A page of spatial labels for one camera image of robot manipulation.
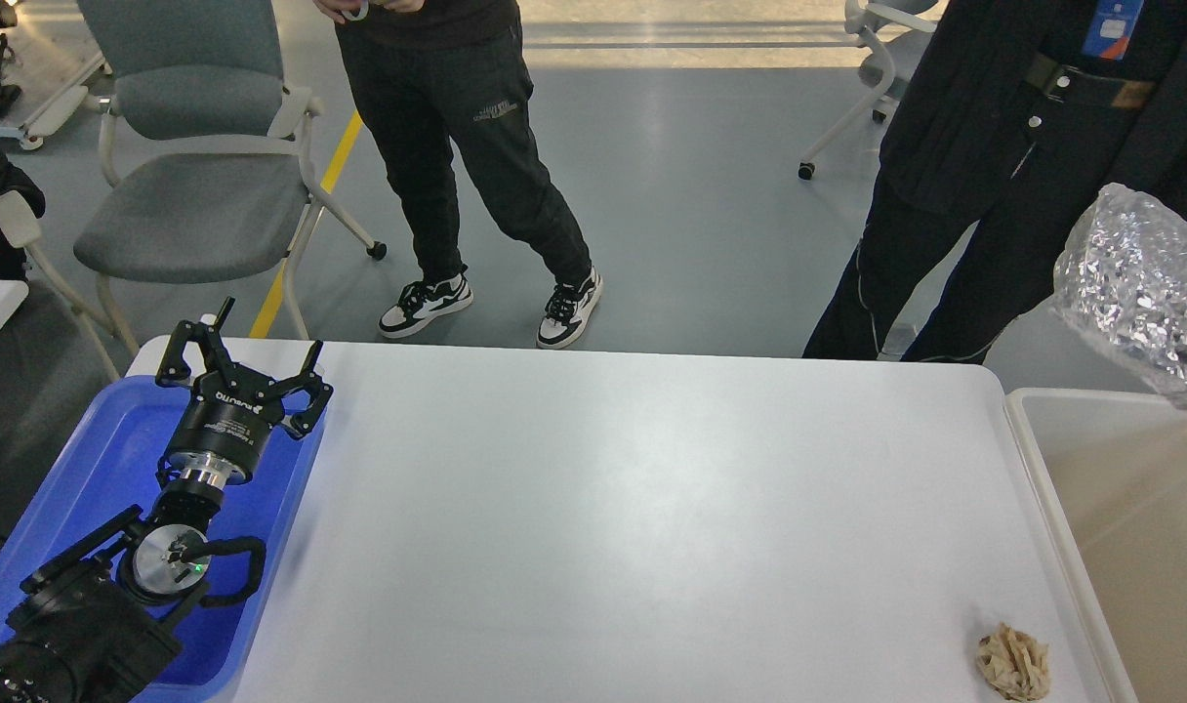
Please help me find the person in black sweatshirt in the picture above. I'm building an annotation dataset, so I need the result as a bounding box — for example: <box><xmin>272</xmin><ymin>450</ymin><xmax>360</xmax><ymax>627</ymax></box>
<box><xmin>316</xmin><ymin>1</ymin><xmax>605</xmax><ymax>349</ymax></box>

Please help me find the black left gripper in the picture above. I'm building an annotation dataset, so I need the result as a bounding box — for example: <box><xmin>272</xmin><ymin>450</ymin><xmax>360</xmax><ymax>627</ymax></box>
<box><xmin>153</xmin><ymin>300</ymin><xmax>332</xmax><ymax>485</ymax></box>

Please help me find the grey office chair left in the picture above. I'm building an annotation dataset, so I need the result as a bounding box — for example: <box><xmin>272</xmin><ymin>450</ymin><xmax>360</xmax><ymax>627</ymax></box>
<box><xmin>74</xmin><ymin>1</ymin><xmax>388</xmax><ymax>352</ymax></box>

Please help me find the grey office chair right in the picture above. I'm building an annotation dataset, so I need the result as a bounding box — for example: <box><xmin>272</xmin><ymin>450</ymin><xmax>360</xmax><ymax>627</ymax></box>
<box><xmin>798</xmin><ymin>1</ymin><xmax>937</xmax><ymax>181</ymax></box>

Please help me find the grey office chair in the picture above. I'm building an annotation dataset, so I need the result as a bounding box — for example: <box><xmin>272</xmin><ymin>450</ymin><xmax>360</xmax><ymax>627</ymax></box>
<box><xmin>74</xmin><ymin>1</ymin><xmax>388</xmax><ymax>352</ymax></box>
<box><xmin>798</xmin><ymin>1</ymin><xmax>937</xmax><ymax>181</ymax></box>

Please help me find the crumpled brown paper ball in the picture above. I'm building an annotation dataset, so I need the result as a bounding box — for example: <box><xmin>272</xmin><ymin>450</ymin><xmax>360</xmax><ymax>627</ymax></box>
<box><xmin>975</xmin><ymin>623</ymin><xmax>1050</xmax><ymax>702</ymax></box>

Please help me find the person in black coat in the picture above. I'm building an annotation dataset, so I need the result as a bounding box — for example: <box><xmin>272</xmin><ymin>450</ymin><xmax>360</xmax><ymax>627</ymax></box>
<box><xmin>802</xmin><ymin>1</ymin><xmax>1187</xmax><ymax>365</ymax></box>

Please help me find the blue plastic tray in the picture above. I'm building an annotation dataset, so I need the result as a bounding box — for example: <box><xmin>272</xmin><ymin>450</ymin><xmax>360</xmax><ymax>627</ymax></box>
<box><xmin>0</xmin><ymin>376</ymin><xmax>324</xmax><ymax>702</ymax></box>

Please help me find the white armrest chair left edge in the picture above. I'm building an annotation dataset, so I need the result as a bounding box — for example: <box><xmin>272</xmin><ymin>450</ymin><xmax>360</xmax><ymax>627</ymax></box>
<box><xmin>0</xmin><ymin>190</ymin><xmax>121</xmax><ymax>382</ymax></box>

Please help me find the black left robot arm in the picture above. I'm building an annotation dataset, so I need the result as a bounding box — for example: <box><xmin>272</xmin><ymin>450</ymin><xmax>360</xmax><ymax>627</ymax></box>
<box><xmin>0</xmin><ymin>308</ymin><xmax>332</xmax><ymax>702</ymax></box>

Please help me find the robot base on cart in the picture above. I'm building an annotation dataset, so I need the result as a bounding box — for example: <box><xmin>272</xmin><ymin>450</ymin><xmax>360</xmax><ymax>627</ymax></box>
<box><xmin>0</xmin><ymin>1</ymin><xmax>104</xmax><ymax>150</ymax></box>

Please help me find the silver foil bag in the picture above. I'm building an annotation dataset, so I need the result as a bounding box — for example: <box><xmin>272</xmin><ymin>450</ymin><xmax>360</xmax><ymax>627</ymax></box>
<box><xmin>1048</xmin><ymin>184</ymin><xmax>1187</xmax><ymax>411</ymax></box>

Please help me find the beige plastic bin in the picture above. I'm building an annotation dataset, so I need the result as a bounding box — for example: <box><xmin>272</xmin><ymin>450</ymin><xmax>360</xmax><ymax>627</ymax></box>
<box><xmin>1005</xmin><ymin>390</ymin><xmax>1187</xmax><ymax>702</ymax></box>

